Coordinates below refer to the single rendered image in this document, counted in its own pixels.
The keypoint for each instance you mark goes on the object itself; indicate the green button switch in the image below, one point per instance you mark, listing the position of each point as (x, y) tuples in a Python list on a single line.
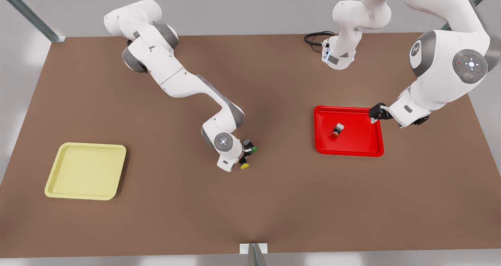
[(250, 145)]

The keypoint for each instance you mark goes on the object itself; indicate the pale yellow tray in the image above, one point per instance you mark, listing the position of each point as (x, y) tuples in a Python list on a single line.
[(84, 172)]

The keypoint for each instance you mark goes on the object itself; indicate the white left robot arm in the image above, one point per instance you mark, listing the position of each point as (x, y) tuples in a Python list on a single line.
[(442, 74)]

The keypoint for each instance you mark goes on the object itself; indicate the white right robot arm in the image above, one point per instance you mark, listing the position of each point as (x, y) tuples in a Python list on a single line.
[(176, 80)]

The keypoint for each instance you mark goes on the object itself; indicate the red tray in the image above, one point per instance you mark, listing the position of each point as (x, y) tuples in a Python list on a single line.
[(360, 144)]

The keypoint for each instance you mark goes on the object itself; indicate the red button switch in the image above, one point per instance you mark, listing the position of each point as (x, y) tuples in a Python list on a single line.
[(336, 132)]

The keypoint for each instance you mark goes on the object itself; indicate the yellow button switch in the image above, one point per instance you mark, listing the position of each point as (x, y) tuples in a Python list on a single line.
[(245, 165)]

